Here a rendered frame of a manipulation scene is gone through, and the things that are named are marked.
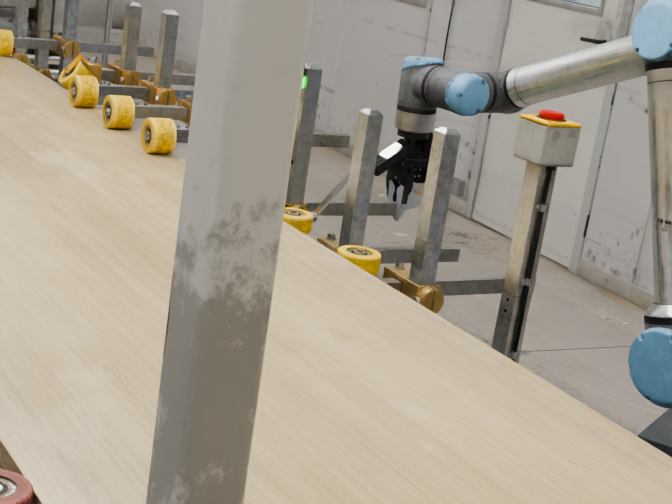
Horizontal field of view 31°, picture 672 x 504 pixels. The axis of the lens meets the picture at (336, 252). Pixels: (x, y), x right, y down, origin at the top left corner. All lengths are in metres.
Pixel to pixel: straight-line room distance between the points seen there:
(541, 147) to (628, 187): 3.71
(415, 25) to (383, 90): 0.49
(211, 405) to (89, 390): 0.74
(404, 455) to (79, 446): 0.37
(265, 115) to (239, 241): 0.08
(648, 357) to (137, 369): 1.06
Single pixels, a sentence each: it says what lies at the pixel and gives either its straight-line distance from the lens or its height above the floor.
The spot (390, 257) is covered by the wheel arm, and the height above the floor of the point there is 0.81.
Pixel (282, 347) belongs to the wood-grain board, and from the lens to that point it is 1.70.
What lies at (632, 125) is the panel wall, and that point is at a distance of 5.65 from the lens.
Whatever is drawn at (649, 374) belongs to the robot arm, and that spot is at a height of 0.77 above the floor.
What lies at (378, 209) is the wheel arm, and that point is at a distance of 2.81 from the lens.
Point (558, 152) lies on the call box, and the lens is 1.96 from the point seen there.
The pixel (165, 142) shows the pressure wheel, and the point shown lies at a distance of 2.77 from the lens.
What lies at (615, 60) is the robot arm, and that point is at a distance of 2.56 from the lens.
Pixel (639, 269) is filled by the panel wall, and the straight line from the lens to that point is 5.59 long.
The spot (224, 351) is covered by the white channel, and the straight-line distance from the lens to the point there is 0.75.
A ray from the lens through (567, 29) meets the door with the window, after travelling 6.06.
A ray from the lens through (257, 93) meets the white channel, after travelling 0.71.
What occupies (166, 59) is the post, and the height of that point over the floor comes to 1.05.
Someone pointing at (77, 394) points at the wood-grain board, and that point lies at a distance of 1.49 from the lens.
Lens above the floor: 1.49
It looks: 16 degrees down
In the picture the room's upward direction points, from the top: 9 degrees clockwise
